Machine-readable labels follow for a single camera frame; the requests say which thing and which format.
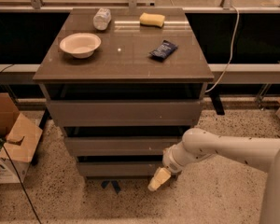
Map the grey bottom drawer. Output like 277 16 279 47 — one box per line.
77 162 161 177

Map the yellow sponge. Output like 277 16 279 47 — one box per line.
139 13 165 28

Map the grey drawer cabinet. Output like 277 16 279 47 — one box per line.
34 8 214 164

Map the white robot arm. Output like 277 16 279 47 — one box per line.
148 128 280 224

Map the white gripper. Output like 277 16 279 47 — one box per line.
148 147 184 191

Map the white cable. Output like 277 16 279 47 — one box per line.
204 6 241 94

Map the clear plastic bottle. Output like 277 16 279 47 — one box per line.
93 8 111 31

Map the white paper bowl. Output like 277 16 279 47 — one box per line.
59 33 101 59

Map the grey drawer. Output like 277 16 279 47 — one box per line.
47 101 202 127
77 162 161 177
64 136 181 157

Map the dark blue snack packet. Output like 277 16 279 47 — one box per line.
150 40 177 60

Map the black cable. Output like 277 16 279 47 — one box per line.
0 121 43 224

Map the open cardboard box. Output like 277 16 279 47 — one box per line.
0 93 43 184

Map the grey top drawer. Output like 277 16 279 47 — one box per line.
47 101 202 127

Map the grey middle drawer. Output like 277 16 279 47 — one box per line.
64 136 181 157

